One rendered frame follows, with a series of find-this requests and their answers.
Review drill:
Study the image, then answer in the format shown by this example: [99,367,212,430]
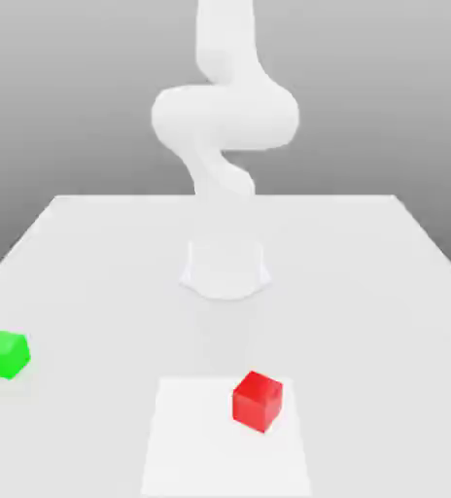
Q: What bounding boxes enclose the small red cube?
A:
[231,370,285,434]

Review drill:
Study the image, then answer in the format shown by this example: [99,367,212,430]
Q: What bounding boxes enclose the small green cube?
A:
[0,330,32,381]

